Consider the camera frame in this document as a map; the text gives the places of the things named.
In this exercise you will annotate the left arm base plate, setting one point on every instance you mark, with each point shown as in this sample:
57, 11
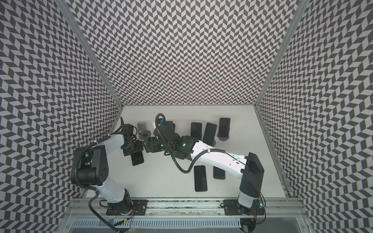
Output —
137, 207

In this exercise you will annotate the white ribbed vent strip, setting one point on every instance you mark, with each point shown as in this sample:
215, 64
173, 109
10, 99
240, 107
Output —
178, 223

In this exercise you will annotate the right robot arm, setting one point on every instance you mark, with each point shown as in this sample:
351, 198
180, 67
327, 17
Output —
248, 169

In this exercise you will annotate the grey round stand far right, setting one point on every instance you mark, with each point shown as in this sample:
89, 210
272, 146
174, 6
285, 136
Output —
222, 138

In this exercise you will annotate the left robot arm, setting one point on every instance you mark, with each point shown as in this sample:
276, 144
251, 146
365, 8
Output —
90, 169

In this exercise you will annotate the black phone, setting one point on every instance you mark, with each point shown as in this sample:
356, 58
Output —
209, 134
196, 130
200, 179
218, 173
224, 127
137, 158

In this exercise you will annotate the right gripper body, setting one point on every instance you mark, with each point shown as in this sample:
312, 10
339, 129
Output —
153, 144

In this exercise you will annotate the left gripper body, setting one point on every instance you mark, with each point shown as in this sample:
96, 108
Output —
132, 147

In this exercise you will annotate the aluminium front rail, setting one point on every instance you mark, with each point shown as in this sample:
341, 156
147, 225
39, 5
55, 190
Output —
210, 207

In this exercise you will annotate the black rectangular phone stand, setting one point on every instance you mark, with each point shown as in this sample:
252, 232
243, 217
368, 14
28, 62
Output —
170, 125

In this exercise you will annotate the grey round-base phone stand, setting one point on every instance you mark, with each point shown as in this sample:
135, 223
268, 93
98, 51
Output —
143, 132

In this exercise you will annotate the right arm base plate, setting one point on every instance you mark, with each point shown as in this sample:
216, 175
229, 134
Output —
232, 208

